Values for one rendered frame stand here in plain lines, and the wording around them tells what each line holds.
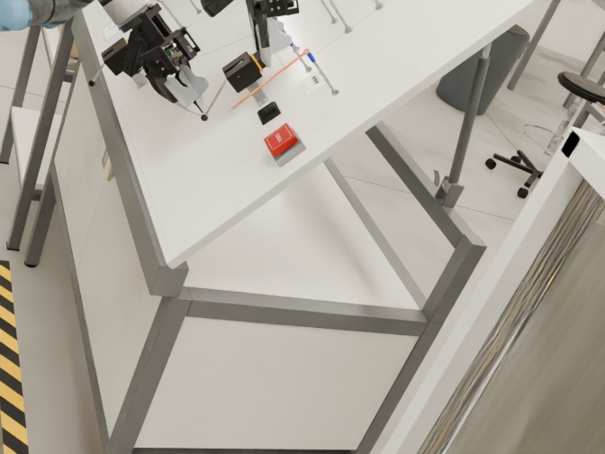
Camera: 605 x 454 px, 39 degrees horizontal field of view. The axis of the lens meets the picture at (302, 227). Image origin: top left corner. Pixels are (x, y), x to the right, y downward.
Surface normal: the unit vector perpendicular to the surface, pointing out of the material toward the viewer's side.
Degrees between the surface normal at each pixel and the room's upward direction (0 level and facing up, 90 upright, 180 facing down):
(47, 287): 0
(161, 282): 90
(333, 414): 90
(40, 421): 0
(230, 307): 90
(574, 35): 90
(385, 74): 53
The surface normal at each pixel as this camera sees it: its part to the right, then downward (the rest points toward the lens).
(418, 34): -0.49, -0.59
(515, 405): 0.18, 0.54
